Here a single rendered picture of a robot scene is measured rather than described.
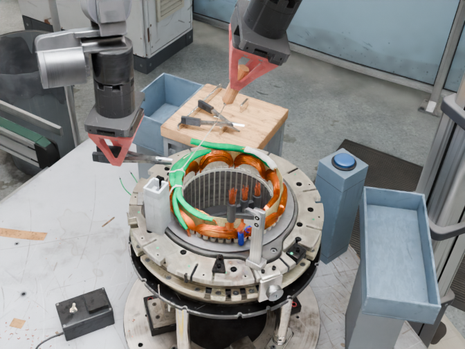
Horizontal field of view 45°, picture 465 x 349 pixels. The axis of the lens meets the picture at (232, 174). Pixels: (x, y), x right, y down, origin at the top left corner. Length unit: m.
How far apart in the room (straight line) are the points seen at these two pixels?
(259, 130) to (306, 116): 1.94
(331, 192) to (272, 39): 0.50
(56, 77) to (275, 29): 0.29
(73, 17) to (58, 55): 2.81
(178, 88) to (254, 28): 0.62
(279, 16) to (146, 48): 2.64
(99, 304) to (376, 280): 0.52
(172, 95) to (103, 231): 0.35
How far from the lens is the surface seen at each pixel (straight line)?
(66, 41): 0.79
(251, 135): 1.13
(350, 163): 1.13
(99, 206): 1.40
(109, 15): 0.77
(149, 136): 1.21
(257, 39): 0.71
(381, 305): 0.90
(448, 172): 1.16
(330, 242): 1.23
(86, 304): 1.15
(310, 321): 1.16
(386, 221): 1.06
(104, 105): 0.83
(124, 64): 0.80
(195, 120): 1.12
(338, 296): 1.24
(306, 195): 0.97
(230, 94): 0.79
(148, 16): 3.25
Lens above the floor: 1.74
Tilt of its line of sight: 41 degrees down
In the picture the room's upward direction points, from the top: 3 degrees clockwise
